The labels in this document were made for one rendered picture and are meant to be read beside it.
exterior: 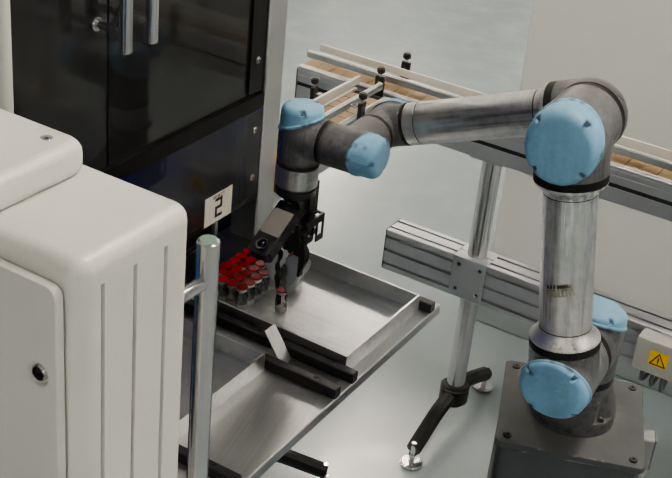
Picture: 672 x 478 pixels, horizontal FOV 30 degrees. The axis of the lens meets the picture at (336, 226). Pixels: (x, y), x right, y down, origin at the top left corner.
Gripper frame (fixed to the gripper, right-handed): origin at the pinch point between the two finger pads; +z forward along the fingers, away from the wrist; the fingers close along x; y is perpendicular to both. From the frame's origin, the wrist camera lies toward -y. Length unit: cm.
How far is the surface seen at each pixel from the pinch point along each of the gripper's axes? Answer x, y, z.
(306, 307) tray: -3.1, 4.5, 5.3
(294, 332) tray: -6.0, -3.9, 5.3
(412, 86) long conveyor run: 26, 96, -3
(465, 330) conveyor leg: 2, 98, 61
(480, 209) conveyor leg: 4, 97, 24
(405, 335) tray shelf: -21.9, 8.7, 5.5
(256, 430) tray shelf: -16.8, -30.7, 5.4
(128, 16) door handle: 12, -29, -56
